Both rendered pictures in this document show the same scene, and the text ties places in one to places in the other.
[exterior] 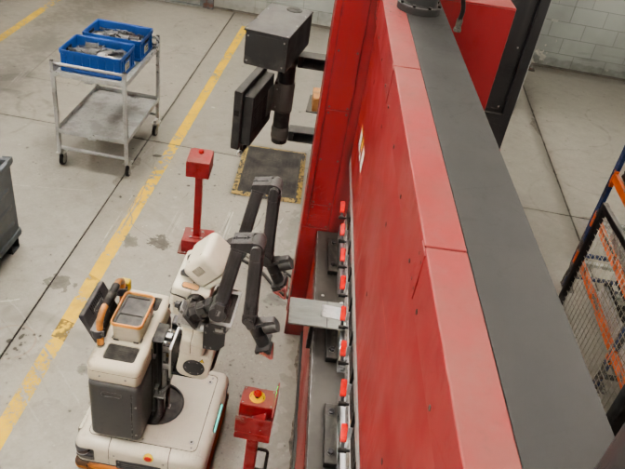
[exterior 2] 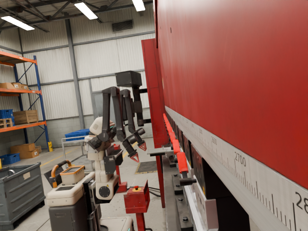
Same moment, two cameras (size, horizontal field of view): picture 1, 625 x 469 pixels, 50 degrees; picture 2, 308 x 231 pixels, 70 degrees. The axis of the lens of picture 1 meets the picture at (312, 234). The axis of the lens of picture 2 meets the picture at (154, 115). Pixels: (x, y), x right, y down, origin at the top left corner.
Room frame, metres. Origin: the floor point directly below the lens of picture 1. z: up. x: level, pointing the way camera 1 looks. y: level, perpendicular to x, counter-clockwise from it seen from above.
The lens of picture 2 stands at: (0.31, -0.26, 1.46)
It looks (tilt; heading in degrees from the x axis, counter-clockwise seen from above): 3 degrees down; 6
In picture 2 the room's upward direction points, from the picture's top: 7 degrees counter-clockwise
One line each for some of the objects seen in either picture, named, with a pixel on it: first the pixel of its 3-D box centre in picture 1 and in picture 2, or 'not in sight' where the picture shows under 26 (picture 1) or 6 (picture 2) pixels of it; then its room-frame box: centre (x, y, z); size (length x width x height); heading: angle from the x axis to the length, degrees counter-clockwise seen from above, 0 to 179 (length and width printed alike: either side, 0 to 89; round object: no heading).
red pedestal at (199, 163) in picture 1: (198, 202); (117, 167); (3.97, 0.85, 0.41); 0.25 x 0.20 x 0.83; 94
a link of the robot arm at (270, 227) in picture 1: (271, 222); (129, 111); (2.48, 0.19, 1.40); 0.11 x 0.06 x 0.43; 179
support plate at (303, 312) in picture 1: (316, 313); (161, 150); (2.38, -0.08, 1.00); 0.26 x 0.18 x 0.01; 94
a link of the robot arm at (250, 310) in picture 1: (253, 282); (118, 113); (2.05, 0.20, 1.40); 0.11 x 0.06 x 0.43; 179
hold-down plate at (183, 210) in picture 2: not in sight; (183, 212); (1.38, -0.24, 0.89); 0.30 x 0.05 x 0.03; 4
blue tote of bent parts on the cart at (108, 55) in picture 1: (98, 57); (79, 135); (5.01, 1.94, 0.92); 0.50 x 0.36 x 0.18; 89
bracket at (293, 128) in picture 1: (306, 146); (151, 121); (3.67, 0.13, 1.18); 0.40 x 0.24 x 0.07; 4
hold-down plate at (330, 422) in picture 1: (330, 434); (176, 183); (1.78, -0.21, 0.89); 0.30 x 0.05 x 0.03; 4
